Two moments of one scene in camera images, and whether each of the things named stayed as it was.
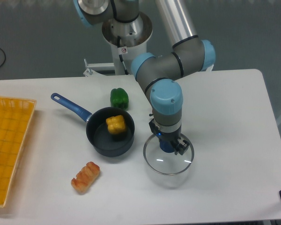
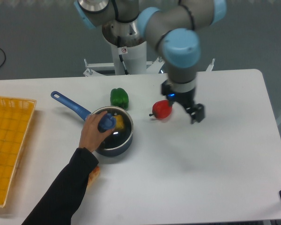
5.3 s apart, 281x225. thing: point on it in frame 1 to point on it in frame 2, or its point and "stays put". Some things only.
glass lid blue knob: [159, 155] to [123, 129]
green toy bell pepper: [119, 98] stays put
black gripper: [179, 146] to [186, 98]
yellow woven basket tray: [11, 121] stays put
